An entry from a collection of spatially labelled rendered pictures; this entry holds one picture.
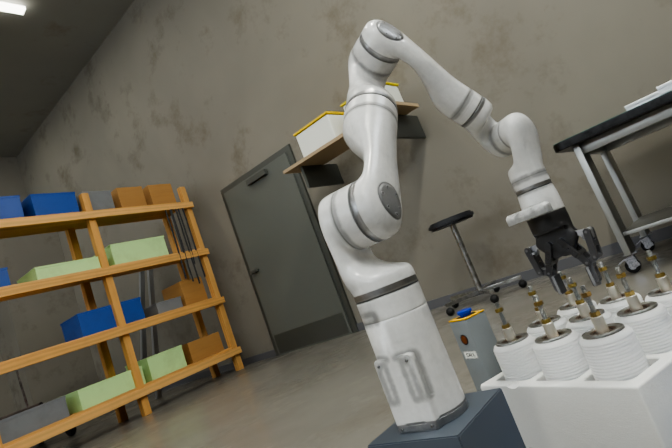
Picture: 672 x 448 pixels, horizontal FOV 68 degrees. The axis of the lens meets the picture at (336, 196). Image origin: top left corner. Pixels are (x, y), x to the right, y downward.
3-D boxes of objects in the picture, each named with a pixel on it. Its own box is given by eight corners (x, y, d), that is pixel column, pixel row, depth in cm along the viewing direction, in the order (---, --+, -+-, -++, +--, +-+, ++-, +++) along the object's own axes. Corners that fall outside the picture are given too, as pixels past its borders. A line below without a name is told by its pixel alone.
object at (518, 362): (567, 424, 103) (531, 340, 106) (522, 433, 107) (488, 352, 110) (568, 406, 111) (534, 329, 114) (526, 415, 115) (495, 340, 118)
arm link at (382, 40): (488, 82, 99) (463, 112, 105) (376, 8, 97) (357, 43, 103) (483, 103, 92) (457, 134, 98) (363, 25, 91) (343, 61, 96)
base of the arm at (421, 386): (449, 428, 59) (395, 291, 62) (390, 435, 65) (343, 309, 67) (479, 396, 66) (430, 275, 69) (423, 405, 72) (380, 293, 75)
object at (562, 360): (566, 421, 105) (530, 338, 108) (613, 409, 102) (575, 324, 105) (569, 440, 96) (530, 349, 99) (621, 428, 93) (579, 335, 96)
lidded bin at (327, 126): (362, 137, 467) (352, 112, 472) (337, 136, 436) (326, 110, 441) (327, 158, 496) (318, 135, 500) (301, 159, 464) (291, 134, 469)
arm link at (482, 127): (514, 141, 106) (461, 106, 105) (540, 124, 98) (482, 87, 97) (503, 167, 104) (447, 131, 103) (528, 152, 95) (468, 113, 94)
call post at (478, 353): (516, 443, 120) (465, 320, 125) (496, 440, 126) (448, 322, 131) (535, 430, 123) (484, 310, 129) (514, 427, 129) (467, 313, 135)
